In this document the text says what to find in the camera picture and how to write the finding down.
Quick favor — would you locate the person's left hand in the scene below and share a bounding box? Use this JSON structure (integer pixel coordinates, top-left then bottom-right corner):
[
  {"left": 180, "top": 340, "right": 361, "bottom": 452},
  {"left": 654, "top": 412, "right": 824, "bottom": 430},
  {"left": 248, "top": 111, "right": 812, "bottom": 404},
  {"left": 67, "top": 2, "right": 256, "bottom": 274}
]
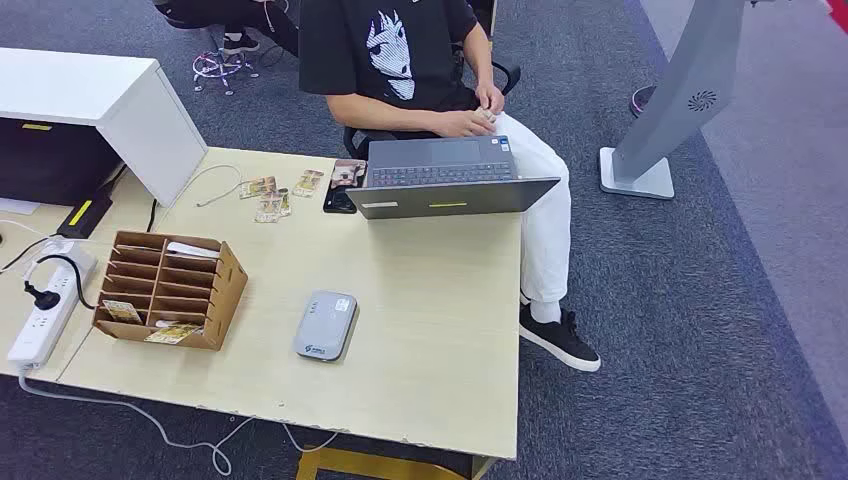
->
[{"left": 474, "top": 80, "right": 506, "bottom": 118}]

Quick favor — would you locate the person's right hand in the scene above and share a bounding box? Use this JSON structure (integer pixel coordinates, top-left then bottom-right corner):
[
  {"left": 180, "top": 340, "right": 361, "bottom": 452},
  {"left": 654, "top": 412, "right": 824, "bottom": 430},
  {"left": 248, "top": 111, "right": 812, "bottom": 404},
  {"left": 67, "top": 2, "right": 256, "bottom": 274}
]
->
[{"left": 433, "top": 109, "right": 497, "bottom": 139}]

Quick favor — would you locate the seated person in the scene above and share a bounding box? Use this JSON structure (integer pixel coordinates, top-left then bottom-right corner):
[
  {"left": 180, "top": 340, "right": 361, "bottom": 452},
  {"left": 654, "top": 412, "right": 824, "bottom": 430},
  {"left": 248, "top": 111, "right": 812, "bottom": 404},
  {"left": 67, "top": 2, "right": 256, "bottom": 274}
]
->
[{"left": 298, "top": 0, "right": 602, "bottom": 374}]

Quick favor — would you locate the grey card reader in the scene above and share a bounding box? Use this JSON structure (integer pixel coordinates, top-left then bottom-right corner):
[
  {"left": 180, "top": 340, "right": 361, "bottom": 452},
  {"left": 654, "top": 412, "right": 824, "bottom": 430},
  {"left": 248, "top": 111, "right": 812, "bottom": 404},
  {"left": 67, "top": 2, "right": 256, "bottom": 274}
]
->
[{"left": 293, "top": 290, "right": 360, "bottom": 364}]

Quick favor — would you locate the background person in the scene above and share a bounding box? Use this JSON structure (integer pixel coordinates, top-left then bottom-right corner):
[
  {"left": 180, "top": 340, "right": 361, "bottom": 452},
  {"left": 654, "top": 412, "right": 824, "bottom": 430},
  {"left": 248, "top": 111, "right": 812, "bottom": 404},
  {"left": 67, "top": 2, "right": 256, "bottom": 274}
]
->
[{"left": 153, "top": 0, "right": 301, "bottom": 58}]

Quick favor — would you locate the cardboard card organizer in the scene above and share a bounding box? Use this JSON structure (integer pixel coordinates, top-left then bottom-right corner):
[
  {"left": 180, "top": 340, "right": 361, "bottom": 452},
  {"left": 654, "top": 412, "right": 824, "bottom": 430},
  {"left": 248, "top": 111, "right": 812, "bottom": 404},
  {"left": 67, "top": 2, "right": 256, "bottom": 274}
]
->
[{"left": 91, "top": 230, "right": 250, "bottom": 352}]

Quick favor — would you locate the plain white card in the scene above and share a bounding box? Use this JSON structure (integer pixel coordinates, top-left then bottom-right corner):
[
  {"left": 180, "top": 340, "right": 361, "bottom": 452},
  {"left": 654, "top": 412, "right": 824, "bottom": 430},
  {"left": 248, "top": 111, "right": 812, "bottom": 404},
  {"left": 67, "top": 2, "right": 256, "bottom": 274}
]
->
[{"left": 165, "top": 241, "right": 222, "bottom": 260}]

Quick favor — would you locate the printed room key card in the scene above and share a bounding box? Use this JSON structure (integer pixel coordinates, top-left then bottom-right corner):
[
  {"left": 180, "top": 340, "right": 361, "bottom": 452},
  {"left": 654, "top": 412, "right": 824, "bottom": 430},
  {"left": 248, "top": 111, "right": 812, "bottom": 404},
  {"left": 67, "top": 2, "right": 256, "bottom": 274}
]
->
[
  {"left": 143, "top": 321, "right": 206, "bottom": 346},
  {"left": 101, "top": 299, "right": 144, "bottom": 326}
]

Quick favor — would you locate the grey laptop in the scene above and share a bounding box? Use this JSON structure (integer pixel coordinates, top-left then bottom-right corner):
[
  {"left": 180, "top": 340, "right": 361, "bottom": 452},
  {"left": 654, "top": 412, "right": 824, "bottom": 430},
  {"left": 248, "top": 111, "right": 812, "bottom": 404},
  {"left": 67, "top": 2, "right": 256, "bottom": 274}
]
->
[{"left": 345, "top": 135, "right": 562, "bottom": 221}]

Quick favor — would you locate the grey kiosk stand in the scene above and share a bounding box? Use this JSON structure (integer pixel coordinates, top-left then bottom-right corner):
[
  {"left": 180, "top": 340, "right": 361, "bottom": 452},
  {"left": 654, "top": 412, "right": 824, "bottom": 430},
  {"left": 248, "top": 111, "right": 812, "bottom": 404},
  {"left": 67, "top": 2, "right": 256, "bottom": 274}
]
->
[{"left": 598, "top": 0, "right": 748, "bottom": 201}]

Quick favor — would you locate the white desk riser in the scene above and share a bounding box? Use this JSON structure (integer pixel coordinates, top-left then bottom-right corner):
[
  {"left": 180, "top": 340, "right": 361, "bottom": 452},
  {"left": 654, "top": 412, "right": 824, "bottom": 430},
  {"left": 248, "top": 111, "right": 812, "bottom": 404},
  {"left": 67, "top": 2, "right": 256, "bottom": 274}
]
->
[{"left": 0, "top": 47, "right": 209, "bottom": 209}]

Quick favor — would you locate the black box yellow sticker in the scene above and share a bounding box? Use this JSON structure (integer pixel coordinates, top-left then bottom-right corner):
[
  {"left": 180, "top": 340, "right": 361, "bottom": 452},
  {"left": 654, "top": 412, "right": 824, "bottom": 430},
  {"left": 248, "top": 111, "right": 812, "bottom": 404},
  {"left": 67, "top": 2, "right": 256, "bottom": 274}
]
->
[{"left": 57, "top": 188, "right": 115, "bottom": 240}]

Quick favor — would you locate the black monitor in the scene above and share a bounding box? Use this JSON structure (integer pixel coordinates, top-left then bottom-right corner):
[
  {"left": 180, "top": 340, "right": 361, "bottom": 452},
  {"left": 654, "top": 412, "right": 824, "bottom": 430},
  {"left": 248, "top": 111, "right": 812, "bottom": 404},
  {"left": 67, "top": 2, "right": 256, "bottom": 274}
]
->
[{"left": 0, "top": 117, "right": 125, "bottom": 207}]

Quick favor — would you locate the white paper sheet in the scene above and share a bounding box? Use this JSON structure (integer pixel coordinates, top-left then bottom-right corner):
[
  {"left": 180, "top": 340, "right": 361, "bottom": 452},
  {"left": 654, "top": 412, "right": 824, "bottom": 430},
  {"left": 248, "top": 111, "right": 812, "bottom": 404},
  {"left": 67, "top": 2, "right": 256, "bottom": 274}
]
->
[{"left": 0, "top": 196, "right": 43, "bottom": 217}]

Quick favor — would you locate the white power strip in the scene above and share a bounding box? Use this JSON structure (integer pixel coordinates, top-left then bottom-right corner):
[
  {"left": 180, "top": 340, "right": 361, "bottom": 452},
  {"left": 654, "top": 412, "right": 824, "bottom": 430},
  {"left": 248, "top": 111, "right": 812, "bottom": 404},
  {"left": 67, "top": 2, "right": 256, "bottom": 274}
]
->
[{"left": 7, "top": 245, "right": 99, "bottom": 370}]

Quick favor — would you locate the round base purple ring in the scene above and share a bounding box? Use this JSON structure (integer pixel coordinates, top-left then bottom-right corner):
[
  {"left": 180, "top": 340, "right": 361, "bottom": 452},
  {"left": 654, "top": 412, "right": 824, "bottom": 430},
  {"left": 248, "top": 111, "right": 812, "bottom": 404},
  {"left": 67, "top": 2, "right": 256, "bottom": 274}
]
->
[{"left": 627, "top": 84, "right": 658, "bottom": 121}]

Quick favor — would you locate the stool base purple ring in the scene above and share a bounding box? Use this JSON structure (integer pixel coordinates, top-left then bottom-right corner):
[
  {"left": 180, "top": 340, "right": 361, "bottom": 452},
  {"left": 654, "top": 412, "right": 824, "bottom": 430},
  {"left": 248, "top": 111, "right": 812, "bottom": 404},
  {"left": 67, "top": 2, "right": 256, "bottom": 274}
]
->
[{"left": 191, "top": 47, "right": 261, "bottom": 97}]

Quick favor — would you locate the white USB cable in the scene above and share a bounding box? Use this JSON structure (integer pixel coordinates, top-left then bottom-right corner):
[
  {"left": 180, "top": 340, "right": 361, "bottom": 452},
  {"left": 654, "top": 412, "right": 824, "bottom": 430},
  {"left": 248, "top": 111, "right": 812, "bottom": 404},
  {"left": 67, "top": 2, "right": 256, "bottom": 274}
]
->
[{"left": 194, "top": 163, "right": 244, "bottom": 209}]

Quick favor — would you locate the yellow platform frame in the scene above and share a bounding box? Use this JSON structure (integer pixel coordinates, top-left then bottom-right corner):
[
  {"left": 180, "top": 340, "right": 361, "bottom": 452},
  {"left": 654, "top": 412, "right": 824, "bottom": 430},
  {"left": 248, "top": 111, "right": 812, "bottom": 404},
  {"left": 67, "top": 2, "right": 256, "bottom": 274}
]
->
[{"left": 295, "top": 447, "right": 499, "bottom": 480}]

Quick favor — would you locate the thin white hanging cable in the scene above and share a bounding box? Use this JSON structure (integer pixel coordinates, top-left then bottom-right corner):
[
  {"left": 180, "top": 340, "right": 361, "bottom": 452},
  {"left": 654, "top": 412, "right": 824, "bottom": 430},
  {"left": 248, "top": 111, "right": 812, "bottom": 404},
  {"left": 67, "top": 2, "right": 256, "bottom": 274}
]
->
[{"left": 283, "top": 422, "right": 340, "bottom": 455}]

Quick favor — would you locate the thin black cable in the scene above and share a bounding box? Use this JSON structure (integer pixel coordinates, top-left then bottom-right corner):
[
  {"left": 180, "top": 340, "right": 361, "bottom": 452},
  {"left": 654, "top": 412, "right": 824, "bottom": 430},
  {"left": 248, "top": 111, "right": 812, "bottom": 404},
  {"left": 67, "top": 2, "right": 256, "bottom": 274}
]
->
[{"left": 0, "top": 233, "right": 58, "bottom": 274}]

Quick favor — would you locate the black plug with cable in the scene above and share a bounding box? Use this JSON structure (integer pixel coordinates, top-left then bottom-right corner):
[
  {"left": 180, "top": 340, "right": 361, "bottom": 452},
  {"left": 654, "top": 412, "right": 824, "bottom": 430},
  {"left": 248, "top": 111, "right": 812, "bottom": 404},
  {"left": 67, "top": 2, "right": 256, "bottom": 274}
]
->
[{"left": 23, "top": 254, "right": 99, "bottom": 312}]

